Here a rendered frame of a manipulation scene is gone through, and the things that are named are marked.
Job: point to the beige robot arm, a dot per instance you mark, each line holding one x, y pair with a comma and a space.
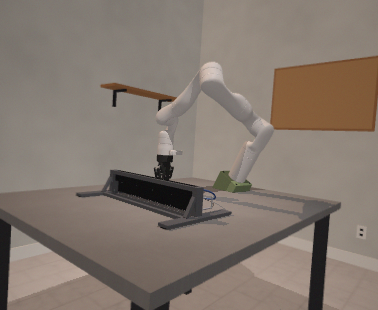
212, 84

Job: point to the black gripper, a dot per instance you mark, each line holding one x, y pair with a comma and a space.
164, 168

